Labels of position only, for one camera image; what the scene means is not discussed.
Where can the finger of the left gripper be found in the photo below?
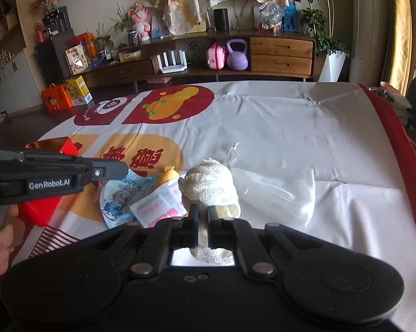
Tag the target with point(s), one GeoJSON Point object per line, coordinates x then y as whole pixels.
{"type": "Point", "coordinates": [107, 170]}

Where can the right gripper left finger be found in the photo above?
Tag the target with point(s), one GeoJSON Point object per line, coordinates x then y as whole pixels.
{"type": "Point", "coordinates": [157, 244]}

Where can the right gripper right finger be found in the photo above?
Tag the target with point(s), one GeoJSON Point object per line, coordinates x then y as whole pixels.
{"type": "Point", "coordinates": [237, 236]}

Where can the blue cartoon face mask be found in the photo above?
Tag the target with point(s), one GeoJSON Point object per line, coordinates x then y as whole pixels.
{"type": "Point", "coordinates": [117, 196]}

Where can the white mesh drawstring bag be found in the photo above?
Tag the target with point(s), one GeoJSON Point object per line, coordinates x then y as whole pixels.
{"type": "Point", "coordinates": [289, 198]}

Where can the white knitted gauze roll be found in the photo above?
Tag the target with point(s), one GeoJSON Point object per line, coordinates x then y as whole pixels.
{"type": "Point", "coordinates": [210, 184]}

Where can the yellow rubber duck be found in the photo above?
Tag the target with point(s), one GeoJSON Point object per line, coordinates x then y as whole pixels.
{"type": "Point", "coordinates": [169, 173]}

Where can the person's left hand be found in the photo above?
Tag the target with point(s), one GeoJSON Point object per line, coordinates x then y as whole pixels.
{"type": "Point", "coordinates": [11, 235]}

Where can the small tea bag sachet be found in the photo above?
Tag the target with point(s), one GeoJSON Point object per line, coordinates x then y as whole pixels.
{"type": "Point", "coordinates": [162, 203]}

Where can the red square tin box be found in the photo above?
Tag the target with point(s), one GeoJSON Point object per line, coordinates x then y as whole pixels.
{"type": "Point", "coordinates": [45, 198]}

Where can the orange gift box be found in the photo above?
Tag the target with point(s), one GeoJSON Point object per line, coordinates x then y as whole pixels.
{"type": "Point", "coordinates": [56, 98]}

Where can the yellow carton box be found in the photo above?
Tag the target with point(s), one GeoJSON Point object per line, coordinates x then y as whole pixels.
{"type": "Point", "coordinates": [78, 91]}

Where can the cereal box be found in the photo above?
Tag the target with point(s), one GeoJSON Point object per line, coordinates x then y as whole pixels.
{"type": "Point", "coordinates": [77, 59]}

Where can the white wifi router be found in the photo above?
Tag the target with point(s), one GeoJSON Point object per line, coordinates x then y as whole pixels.
{"type": "Point", "coordinates": [172, 61]}

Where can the pink plush doll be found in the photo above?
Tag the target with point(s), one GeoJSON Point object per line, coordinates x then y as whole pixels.
{"type": "Point", "coordinates": [138, 14]}

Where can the purple kettlebell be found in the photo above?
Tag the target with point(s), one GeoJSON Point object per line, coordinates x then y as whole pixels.
{"type": "Point", "coordinates": [237, 60]}

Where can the wooden TV cabinet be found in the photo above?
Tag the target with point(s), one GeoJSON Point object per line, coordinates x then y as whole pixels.
{"type": "Point", "coordinates": [287, 54]}

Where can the black cylinder speaker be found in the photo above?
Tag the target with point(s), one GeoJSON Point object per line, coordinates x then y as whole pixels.
{"type": "Point", "coordinates": [221, 20]}

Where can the clear plastic bag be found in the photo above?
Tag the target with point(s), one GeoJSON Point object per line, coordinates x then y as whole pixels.
{"type": "Point", "coordinates": [270, 17]}

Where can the white standing air conditioner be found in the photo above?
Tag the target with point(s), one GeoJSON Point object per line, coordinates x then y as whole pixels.
{"type": "Point", "coordinates": [370, 34]}

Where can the yellow curtain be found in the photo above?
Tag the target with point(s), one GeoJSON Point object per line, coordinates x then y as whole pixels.
{"type": "Point", "coordinates": [398, 56]}

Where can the tall potted green plant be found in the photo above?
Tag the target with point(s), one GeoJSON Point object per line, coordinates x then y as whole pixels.
{"type": "Point", "coordinates": [318, 20]}

